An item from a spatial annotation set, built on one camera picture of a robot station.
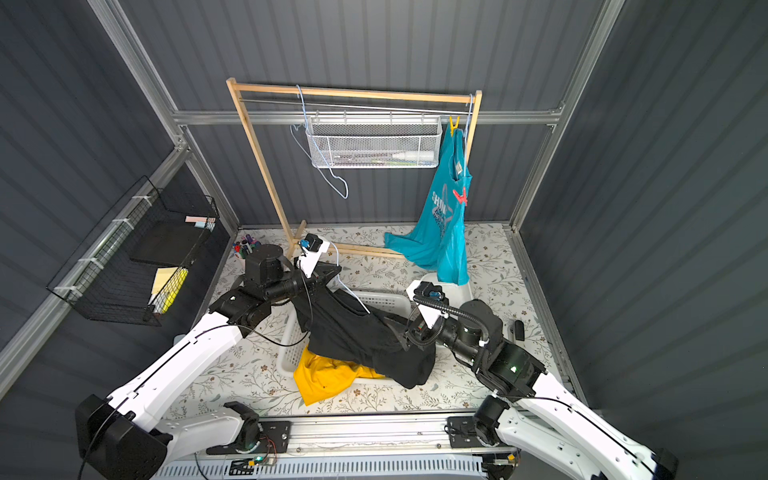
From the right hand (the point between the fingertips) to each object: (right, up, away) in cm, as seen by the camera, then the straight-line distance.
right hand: (405, 302), depth 63 cm
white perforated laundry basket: (-30, -12, +19) cm, 38 cm away
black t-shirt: (-16, -10, +16) cm, 24 cm away
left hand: (-16, +7, +9) cm, 20 cm away
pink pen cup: (-51, +13, +34) cm, 62 cm away
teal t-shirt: (+14, +15, +37) cm, 42 cm away
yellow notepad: (-59, +5, +9) cm, 60 cm away
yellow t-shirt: (-21, -20, +9) cm, 30 cm away
